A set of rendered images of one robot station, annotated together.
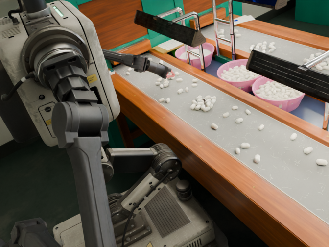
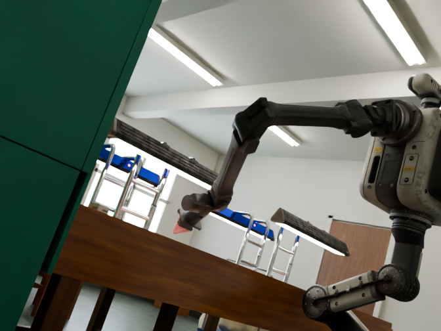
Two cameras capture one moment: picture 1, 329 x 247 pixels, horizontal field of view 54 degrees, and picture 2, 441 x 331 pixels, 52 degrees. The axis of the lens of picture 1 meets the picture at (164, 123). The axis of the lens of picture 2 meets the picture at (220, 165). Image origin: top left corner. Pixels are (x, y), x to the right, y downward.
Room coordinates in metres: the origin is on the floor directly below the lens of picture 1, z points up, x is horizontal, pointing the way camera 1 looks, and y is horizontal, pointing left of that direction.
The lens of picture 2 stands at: (2.02, 1.61, 0.69)
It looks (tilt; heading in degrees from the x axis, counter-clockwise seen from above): 14 degrees up; 256
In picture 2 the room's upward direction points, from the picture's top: 19 degrees clockwise
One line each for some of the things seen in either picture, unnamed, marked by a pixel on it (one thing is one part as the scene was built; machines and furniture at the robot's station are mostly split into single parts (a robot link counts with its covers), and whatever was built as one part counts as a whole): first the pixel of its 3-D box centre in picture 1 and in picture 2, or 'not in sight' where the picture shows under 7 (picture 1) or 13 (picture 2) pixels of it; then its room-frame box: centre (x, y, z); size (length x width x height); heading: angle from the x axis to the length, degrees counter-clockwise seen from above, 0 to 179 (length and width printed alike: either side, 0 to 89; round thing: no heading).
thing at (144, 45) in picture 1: (130, 51); not in sight; (2.13, 0.12, 0.83); 0.30 x 0.06 x 0.07; 115
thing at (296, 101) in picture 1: (279, 94); not in sight; (1.37, -0.61, 0.72); 0.27 x 0.27 x 0.10
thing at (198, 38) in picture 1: (164, 25); (175, 160); (1.75, -0.12, 1.08); 0.62 x 0.08 x 0.07; 25
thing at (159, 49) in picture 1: (176, 42); not in sight; (2.22, -0.22, 0.77); 0.33 x 0.15 x 0.01; 115
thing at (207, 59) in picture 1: (195, 57); not in sight; (2.02, -0.31, 0.72); 0.27 x 0.27 x 0.10
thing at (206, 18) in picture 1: (208, 18); not in sight; (2.41, -0.50, 0.83); 0.30 x 0.06 x 0.07; 115
